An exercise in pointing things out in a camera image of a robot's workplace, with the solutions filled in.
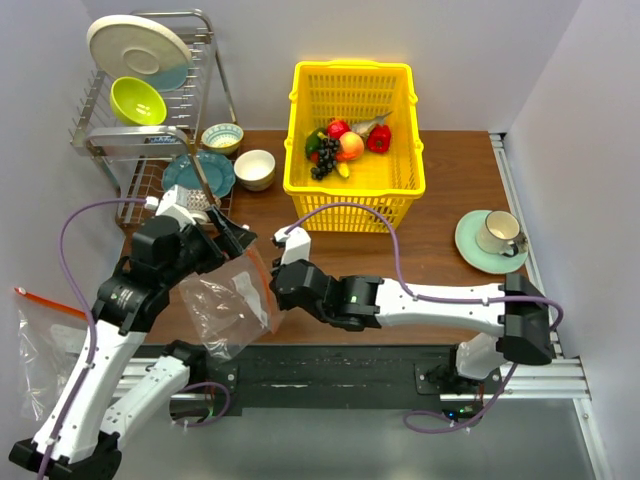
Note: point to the spare zip bag orange zipper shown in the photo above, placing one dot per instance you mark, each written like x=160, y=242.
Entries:
x=51, y=335

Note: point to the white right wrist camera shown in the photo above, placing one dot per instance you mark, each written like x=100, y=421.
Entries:
x=295, y=244

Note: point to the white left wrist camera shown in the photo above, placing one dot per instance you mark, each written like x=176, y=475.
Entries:
x=172, y=204

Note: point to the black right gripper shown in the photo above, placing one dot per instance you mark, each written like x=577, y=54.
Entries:
x=283, y=301

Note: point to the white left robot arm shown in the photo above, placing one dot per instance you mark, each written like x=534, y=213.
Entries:
x=84, y=436

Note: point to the red bell pepper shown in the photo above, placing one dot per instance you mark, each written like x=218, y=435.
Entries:
x=379, y=139

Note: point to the large cream plate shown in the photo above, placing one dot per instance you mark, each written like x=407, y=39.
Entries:
x=133, y=46

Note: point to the teal patterned small bowl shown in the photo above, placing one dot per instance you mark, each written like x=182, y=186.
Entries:
x=222, y=138

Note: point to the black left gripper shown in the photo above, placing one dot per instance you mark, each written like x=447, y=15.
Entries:
x=228, y=242

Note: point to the metal dish rack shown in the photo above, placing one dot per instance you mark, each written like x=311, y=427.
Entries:
x=141, y=161

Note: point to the lime green bowl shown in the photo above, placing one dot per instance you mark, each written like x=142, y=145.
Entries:
x=136, y=103

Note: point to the peach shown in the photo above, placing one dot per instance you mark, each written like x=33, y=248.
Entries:
x=351, y=146

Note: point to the clear zip bag orange zipper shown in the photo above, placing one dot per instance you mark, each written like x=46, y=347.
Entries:
x=232, y=306

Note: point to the black grape bunch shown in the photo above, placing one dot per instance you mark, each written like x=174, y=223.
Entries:
x=324, y=158

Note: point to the yellow banana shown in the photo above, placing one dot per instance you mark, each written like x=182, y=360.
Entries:
x=343, y=170

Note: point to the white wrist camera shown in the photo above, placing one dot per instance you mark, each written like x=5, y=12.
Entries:
x=172, y=204
x=295, y=244

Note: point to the red apple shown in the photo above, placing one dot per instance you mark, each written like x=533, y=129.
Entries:
x=336, y=128

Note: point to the white bowl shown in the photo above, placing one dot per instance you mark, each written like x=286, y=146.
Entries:
x=255, y=170

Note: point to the grey patterned bowl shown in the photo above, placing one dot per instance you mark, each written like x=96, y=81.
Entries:
x=196, y=202

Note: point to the yellow plastic basket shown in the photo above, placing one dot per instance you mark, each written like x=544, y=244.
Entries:
x=381, y=187

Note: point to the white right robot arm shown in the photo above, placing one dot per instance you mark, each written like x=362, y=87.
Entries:
x=510, y=319

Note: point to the green cucumber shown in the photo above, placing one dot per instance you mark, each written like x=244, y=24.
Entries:
x=314, y=142

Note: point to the cream mug black handle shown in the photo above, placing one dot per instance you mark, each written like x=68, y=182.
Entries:
x=501, y=233

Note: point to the mint green saucer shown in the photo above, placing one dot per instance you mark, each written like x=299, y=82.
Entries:
x=464, y=238

